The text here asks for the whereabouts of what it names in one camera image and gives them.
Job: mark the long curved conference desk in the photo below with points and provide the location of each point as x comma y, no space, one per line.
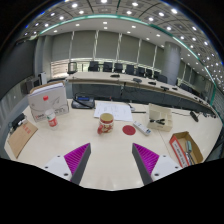
100,77

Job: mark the black tool in organizer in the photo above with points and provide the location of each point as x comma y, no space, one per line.
157,121

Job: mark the clear red-capped water bottle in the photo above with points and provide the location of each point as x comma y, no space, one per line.
52,120

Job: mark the flat brown cardboard envelope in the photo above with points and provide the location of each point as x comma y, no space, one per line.
20,138

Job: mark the flat round red coaster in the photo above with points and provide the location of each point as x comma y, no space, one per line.
129,130

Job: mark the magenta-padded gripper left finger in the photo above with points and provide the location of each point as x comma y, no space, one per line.
75,160

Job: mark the open brown cardboard box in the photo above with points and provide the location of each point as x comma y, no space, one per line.
178,150

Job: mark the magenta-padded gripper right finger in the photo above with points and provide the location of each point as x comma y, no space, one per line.
148,160

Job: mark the grey hand tool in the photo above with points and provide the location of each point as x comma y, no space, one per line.
189,148

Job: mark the white cardboard paper box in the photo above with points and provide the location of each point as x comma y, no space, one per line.
46,100

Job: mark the group of ceiling lights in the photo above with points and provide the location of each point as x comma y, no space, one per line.
105,22

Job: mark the red floral ceramic mug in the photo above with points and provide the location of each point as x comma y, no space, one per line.
106,125

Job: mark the small white rectangular box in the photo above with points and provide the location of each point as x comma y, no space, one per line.
141,128

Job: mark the white printed paper sheet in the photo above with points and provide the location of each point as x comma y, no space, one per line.
115,110

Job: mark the black desktop conference unit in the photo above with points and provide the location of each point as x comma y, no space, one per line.
81,101

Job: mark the row of black office chairs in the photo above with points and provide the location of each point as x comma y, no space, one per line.
107,66

